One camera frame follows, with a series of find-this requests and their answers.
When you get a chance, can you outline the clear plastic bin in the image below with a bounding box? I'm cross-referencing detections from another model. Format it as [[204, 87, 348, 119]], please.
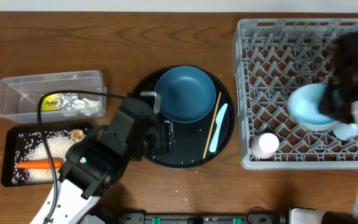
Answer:
[[0, 70, 107, 124]]

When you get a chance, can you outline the white plastic knife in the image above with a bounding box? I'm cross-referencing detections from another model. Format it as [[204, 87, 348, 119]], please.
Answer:
[[209, 103, 228, 153]]

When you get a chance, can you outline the white tissue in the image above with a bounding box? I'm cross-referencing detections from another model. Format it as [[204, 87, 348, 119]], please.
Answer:
[[72, 98, 99, 116]]

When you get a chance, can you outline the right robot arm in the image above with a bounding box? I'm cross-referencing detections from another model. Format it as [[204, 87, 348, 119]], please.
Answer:
[[287, 32, 358, 223]]

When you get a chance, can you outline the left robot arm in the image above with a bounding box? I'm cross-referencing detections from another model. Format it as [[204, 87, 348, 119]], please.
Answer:
[[32, 94, 174, 223]]

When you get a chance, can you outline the light blue cup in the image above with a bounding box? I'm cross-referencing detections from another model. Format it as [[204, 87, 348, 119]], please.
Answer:
[[333, 123, 358, 141]]

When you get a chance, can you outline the light blue bowl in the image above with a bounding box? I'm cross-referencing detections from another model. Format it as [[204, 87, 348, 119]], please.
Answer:
[[287, 83, 337, 131]]

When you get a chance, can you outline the wooden chopstick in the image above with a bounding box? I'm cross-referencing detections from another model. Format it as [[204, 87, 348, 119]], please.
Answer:
[[203, 92, 222, 159]]

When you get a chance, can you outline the black rectangular tray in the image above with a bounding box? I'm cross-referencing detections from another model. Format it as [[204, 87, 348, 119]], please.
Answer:
[[1, 123, 93, 187]]

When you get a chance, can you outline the dark blue plate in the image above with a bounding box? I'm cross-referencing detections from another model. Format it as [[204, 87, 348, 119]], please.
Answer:
[[155, 66, 216, 123]]

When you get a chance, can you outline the pile of white rice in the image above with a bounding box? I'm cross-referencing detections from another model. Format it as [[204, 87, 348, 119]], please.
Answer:
[[11, 130, 86, 185]]

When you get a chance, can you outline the brown patterned cookie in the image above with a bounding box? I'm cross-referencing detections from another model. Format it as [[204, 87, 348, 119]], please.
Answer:
[[70, 129, 86, 143]]

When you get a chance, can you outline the grey plastic dishwasher rack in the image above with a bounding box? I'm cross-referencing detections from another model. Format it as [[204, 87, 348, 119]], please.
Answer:
[[232, 18, 358, 170]]

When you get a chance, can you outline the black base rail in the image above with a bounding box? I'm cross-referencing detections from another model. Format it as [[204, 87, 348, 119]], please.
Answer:
[[79, 206, 290, 224]]

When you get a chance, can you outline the round black serving tray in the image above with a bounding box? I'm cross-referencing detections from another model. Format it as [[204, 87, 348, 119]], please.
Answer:
[[133, 66, 235, 169]]

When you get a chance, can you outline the pink cup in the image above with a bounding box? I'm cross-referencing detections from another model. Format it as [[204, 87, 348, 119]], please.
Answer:
[[251, 133, 280, 159]]

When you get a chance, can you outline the orange carrot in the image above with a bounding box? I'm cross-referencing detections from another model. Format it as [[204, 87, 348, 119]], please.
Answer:
[[16, 159, 63, 170]]

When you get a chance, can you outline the yellow foil snack wrapper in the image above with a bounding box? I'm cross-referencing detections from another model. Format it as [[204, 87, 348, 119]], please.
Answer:
[[41, 93, 79, 111]]

